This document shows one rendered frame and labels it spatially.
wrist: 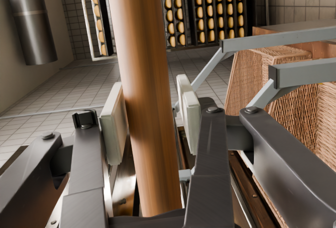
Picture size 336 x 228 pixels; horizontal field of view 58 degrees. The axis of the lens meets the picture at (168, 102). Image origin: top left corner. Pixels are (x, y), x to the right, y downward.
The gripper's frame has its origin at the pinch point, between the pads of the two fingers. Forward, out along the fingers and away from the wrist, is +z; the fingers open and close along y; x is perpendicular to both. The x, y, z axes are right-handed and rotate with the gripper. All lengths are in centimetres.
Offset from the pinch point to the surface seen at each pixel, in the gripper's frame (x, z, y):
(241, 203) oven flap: -65, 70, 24
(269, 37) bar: -10, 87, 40
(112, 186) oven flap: -54, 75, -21
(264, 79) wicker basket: -43, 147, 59
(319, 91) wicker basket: -33, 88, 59
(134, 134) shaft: -1.0, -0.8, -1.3
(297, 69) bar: -9.2, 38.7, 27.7
